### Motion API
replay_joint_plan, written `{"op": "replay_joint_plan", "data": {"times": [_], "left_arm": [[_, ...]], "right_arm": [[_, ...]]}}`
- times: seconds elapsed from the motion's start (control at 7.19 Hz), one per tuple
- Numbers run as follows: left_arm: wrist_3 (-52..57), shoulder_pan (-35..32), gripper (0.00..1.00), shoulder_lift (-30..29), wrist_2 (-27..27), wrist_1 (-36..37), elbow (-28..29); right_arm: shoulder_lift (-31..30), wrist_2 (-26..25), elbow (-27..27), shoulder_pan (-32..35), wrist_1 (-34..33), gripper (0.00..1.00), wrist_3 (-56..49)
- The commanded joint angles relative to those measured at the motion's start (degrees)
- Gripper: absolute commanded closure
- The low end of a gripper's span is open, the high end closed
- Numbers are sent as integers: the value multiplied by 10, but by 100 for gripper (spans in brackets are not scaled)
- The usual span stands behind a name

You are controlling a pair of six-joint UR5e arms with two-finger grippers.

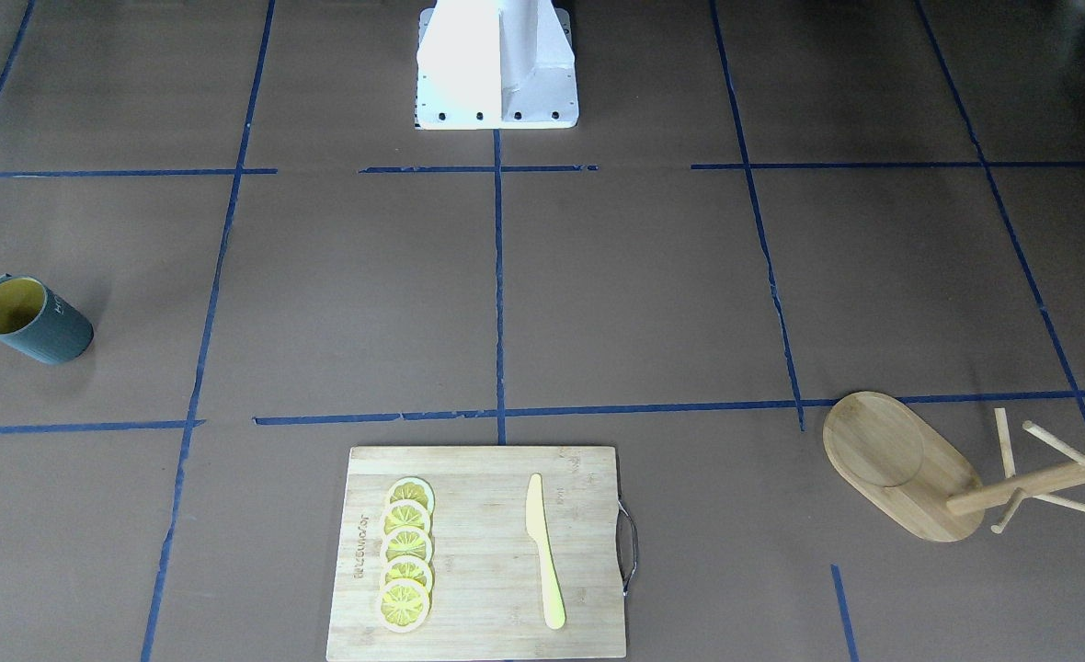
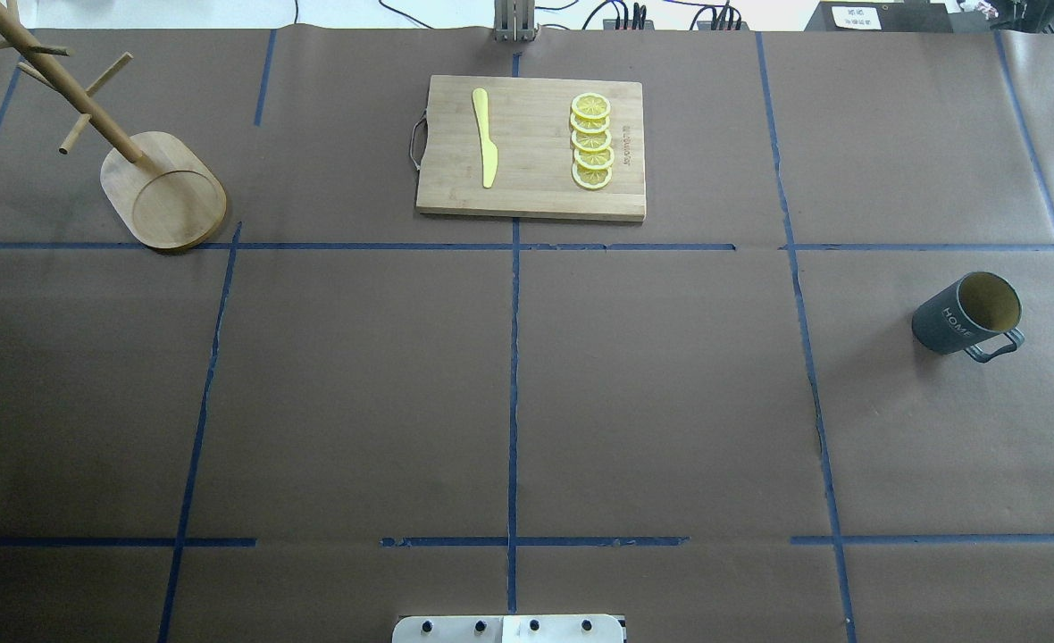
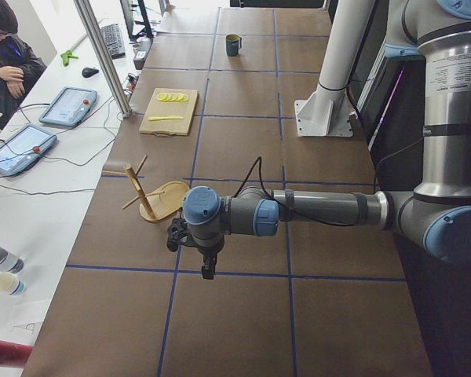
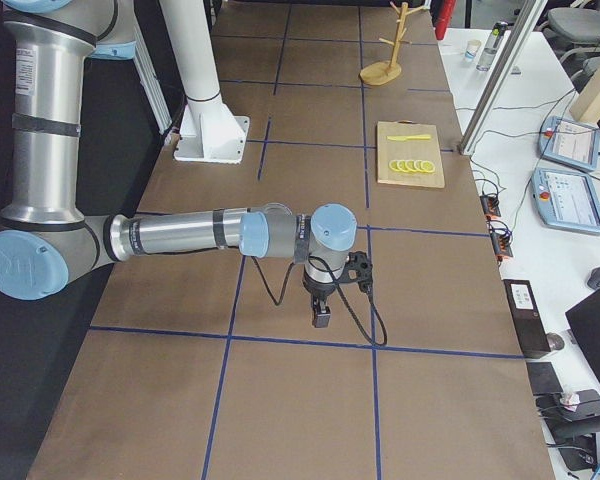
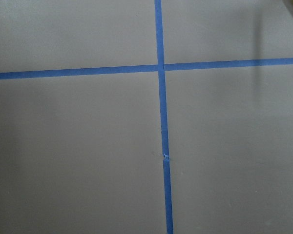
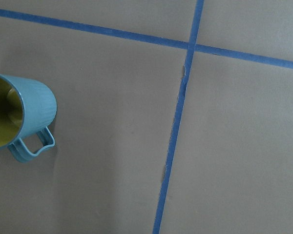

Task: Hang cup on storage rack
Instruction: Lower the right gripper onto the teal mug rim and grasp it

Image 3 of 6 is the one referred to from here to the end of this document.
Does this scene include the teal mug yellow inside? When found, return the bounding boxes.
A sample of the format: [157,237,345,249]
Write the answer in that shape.
[225,34,242,57]

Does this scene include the black monitor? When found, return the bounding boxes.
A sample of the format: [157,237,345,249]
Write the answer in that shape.
[120,0,154,41]

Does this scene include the yellow plastic knife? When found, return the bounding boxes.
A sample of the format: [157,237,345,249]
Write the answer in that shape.
[148,115,184,122]

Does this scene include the black keyboard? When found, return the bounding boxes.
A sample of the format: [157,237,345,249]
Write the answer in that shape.
[100,24,126,59]

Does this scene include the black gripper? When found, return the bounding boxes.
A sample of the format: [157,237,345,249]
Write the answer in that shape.
[193,233,225,279]

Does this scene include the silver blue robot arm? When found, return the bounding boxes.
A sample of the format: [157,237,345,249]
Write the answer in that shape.
[167,1,471,279]

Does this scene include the teach pendant tablet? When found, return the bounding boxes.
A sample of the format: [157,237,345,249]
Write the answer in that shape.
[0,124,57,177]
[38,86,97,127]

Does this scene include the black computer mouse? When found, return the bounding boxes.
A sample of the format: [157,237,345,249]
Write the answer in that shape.
[82,67,99,78]

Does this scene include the white pillar with base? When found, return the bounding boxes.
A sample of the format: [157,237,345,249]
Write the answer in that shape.
[294,0,375,137]

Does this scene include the red object at edge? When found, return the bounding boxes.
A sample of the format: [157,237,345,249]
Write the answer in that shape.
[0,340,33,368]

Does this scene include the wooden cutting board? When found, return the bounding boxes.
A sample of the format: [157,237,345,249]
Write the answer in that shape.
[139,87,199,136]

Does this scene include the black grey power box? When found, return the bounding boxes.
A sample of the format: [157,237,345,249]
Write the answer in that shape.
[133,38,153,70]

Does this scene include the seated person dark jacket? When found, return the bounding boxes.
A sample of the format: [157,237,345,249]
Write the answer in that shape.
[0,1,46,130]

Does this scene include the green clamp tool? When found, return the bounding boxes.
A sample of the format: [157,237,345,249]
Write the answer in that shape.
[60,50,79,67]

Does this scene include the aluminium frame post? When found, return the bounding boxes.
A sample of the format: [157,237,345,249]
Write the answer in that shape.
[74,0,133,119]

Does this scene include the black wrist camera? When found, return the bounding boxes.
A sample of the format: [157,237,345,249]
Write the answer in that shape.
[166,218,197,252]

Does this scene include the near teach pendant tablet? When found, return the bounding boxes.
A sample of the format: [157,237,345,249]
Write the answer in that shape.
[0,124,57,177]

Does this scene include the far teach pendant tablet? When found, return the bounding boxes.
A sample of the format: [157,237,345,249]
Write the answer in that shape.
[38,86,97,127]

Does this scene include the wooden cup storage rack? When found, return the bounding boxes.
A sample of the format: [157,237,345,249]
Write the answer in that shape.
[101,155,190,223]

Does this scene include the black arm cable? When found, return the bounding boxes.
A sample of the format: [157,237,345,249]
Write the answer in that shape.
[235,156,362,227]

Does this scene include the white paper cup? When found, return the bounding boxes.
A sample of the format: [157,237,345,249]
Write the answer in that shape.
[0,273,26,296]

